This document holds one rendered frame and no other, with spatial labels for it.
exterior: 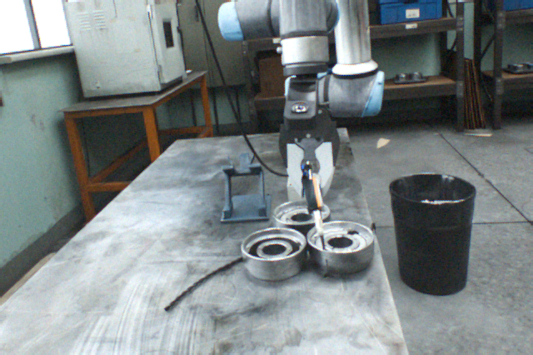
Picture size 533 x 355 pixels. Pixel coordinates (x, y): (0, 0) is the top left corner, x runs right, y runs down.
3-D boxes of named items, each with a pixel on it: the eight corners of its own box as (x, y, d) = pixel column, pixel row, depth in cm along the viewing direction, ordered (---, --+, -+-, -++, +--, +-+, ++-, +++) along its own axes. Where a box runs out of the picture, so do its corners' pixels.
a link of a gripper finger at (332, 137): (344, 163, 72) (335, 110, 72) (344, 165, 71) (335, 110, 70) (314, 167, 73) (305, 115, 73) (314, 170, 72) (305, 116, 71)
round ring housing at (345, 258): (349, 284, 66) (347, 259, 65) (296, 261, 74) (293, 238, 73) (388, 255, 72) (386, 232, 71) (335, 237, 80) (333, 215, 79)
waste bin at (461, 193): (487, 301, 179) (489, 201, 169) (399, 301, 185) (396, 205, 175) (460, 256, 212) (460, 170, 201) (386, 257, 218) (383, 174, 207)
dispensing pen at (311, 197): (316, 264, 66) (297, 159, 73) (318, 267, 70) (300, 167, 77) (331, 262, 66) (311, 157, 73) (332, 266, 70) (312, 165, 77)
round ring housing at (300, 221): (308, 214, 90) (306, 195, 89) (343, 232, 81) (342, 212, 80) (264, 230, 86) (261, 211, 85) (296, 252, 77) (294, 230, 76)
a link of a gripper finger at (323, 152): (339, 187, 77) (330, 134, 76) (340, 196, 71) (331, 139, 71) (321, 189, 78) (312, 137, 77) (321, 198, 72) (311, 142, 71)
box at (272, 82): (308, 94, 418) (306, 53, 409) (256, 99, 423) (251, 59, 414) (306, 87, 457) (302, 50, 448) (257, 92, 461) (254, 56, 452)
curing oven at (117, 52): (171, 94, 289) (155, -11, 273) (84, 102, 300) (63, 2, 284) (195, 80, 348) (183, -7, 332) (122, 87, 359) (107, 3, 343)
